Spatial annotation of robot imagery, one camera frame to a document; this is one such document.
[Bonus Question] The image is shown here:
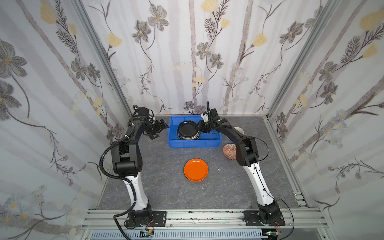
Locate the black glossy plate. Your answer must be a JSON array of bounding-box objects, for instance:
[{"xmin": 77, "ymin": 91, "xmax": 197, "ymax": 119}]
[{"xmin": 177, "ymin": 121, "xmax": 201, "ymax": 140}]

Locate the red patterned small bowl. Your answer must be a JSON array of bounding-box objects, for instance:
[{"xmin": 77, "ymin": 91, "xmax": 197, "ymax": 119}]
[{"xmin": 223, "ymin": 144, "xmax": 236, "ymax": 160}]

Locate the orange plate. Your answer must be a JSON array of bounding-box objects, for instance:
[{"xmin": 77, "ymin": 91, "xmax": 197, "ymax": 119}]
[{"xmin": 184, "ymin": 159, "xmax": 209, "ymax": 182}]

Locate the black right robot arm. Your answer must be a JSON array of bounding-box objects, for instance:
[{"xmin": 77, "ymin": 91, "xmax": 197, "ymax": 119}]
[{"xmin": 198, "ymin": 109, "xmax": 282, "ymax": 226}]

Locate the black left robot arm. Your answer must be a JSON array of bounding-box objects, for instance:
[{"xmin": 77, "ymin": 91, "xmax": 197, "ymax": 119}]
[{"xmin": 111, "ymin": 116, "xmax": 169, "ymax": 222}]

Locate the blue plastic bin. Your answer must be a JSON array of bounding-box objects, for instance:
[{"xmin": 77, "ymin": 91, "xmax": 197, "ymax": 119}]
[{"xmin": 167, "ymin": 115, "xmax": 222, "ymax": 148}]

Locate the light blue ceramic mug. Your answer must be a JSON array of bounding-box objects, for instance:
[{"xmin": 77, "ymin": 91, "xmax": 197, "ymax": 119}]
[{"xmin": 235, "ymin": 127, "xmax": 245, "ymax": 134}]

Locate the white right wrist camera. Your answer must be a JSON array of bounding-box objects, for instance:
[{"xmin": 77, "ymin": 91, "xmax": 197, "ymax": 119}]
[{"xmin": 201, "ymin": 112, "xmax": 209, "ymax": 123}]

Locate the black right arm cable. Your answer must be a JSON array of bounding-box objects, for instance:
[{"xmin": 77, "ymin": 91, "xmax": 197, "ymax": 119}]
[{"xmin": 205, "ymin": 100, "xmax": 295, "ymax": 240}]

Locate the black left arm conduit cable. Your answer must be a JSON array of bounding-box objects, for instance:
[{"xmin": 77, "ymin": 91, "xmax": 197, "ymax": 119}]
[{"xmin": 98, "ymin": 136, "xmax": 139, "ymax": 240}]

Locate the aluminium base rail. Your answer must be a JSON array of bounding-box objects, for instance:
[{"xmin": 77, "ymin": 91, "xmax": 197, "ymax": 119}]
[{"xmin": 81, "ymin": 208, "xmax": 335, "ymax": 240}]

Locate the aluminium corner frame post left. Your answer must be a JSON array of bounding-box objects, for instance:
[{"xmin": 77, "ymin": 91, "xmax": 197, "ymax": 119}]
[{"xmin": 71, "ymin": 0, "xmax": 132, "ymax": 118}]

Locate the aluminium corner frame post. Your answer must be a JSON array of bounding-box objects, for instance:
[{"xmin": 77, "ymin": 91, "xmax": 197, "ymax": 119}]
[
  {"xmin": 71, "ymin": 0, "xmax": 132, "ymax": 118},
  {"xmin": 266, "ymin": 1, "xmax": 339, "ymax": 120}
]

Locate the aluminium corner frame post right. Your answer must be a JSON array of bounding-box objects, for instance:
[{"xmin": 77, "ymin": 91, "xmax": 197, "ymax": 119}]
[{"xmin": 266, "ymin": 1, "xmax": 339, "ymax": 120}]

